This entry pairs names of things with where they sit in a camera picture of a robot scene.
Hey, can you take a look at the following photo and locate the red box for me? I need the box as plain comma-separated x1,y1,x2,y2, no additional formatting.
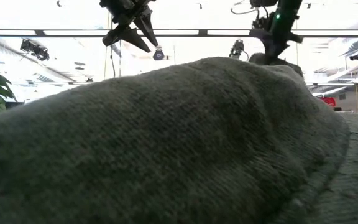
319,96,337,108

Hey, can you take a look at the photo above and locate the thin black hanging cable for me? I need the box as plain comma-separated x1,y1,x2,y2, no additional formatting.
109,46,117,78

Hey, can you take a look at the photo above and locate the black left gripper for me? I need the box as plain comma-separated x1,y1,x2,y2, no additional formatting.
99,0,160,54

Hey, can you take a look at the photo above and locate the yellow hanging rope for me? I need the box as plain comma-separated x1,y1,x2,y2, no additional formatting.
103,12,111,80

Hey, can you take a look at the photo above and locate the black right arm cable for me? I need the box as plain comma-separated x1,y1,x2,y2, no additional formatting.
230,0,272,20

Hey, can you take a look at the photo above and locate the dark grey cloth garment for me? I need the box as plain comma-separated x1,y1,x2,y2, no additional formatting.
0,52,358,224

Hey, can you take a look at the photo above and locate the black double ceiling spotlight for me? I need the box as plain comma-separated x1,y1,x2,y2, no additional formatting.
19,39,51,62

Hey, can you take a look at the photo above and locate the black spotlight with cable loop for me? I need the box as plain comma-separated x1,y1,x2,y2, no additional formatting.
228,39,250,62

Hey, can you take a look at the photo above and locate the round black ceiling spotlight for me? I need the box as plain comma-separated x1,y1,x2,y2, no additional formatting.
152,47,166,62

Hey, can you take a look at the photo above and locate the long horizontal frame bar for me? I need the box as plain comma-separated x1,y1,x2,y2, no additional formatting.
0,28,358,39

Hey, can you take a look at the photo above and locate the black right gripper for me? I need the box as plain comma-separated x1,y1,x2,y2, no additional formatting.
248,11,305,66

